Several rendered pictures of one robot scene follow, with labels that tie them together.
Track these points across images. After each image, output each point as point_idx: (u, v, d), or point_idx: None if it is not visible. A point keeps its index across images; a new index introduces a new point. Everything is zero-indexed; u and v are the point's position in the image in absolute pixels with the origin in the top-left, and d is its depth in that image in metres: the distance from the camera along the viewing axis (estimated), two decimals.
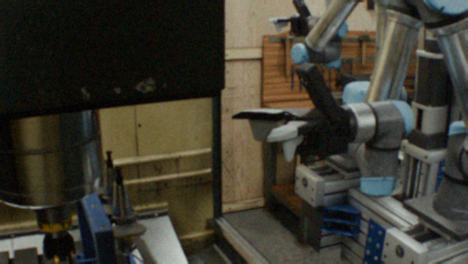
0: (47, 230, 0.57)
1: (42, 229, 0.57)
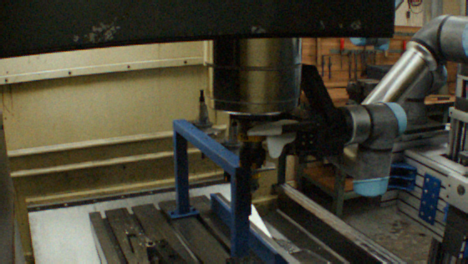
0: (251, 140, 0.78)
1: (246, 139, 0.78)
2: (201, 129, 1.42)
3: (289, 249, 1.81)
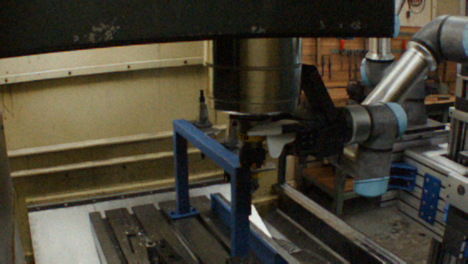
0: (251, 140, 0.78)
1: (246, 139, 0.78)
2: (201, 129, 1.42)
3: (289, 249, 1.81)
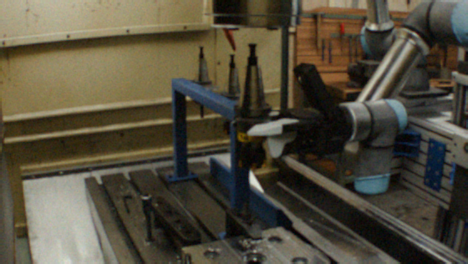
0: (251, 140, 0.78)
1: (246, 139, 0.78)
2: (200, 85, 1.39)
3: None
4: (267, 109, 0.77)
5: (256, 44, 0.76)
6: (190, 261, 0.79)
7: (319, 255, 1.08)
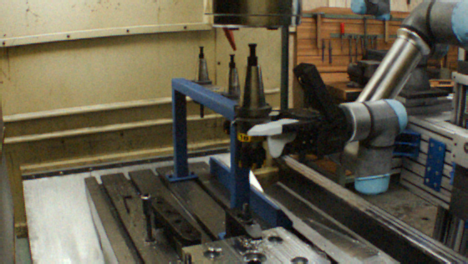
0: (251, 140, 0.78)
1: (246, 139, 0.78)
2: (200, 85, 1.39)
3: None
4: (267, 109, 0.77)
5: (256, 44, 0.76)
6: (190, 261, 0.79)
7: (319, 255, 1.08)
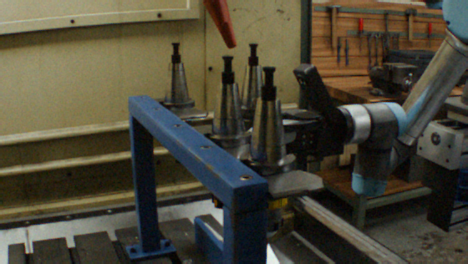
0: None
1: None
2: (174, 110, 0.80)
3: None
4: None
5: (257, 44, 0.76)
6: None
7: None
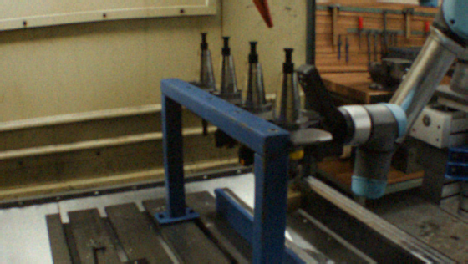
0: None
1: None
2: (203, 89, 0.94)
3: (320, 263, 1.33)
4: (238, 93, 0.86)
5: (229, 37, 0.85)
6: None
7: None
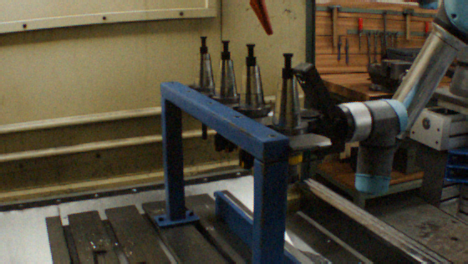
0: None
1: None
2: (202, 93, 0.94)
3: None
4: (238, 98, 0.87)
5: (229, 41, 0.85)
6: None
7: None
